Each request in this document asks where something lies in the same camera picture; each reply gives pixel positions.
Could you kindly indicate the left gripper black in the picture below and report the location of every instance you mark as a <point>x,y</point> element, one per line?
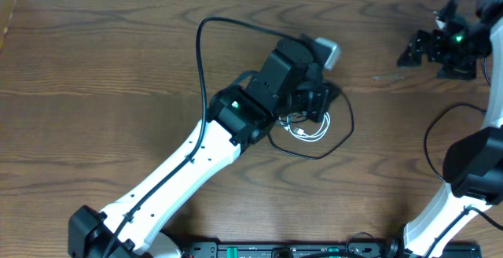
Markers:
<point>320,103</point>

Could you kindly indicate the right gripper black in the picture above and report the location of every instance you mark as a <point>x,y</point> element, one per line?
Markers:
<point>434,38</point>

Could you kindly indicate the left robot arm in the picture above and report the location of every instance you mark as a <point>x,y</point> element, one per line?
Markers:
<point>290,82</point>

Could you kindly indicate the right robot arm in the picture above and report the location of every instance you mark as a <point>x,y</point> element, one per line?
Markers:
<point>472,169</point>

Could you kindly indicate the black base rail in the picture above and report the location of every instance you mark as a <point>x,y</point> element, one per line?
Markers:
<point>212,249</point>

